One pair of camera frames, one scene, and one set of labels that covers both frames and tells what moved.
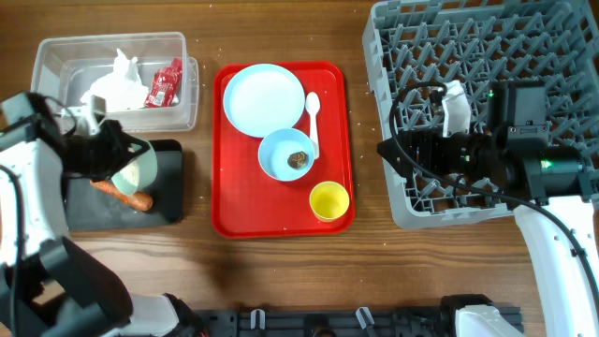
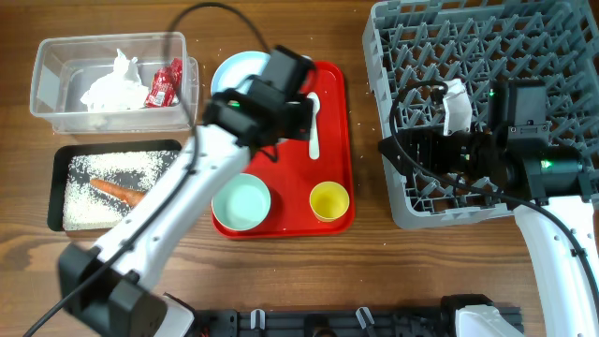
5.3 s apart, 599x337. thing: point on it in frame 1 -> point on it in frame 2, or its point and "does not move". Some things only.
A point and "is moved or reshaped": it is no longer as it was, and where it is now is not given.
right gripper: x=416 y=153 does not move
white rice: x=131 y=172 is moved or reshaped
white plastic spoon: x=313 y=105 does not move
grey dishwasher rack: x=414 y=49 does not move
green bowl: x=138 y=174 -> x=242 y=203
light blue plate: x=259 y=99 is moved or reshaped
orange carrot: x=138 y=200 does not move
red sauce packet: x=166 y=85 does not move
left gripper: x=114 y=130 -> x=303 y=128
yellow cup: x=328 y=200 does not move
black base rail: x=339 y=322 does not move
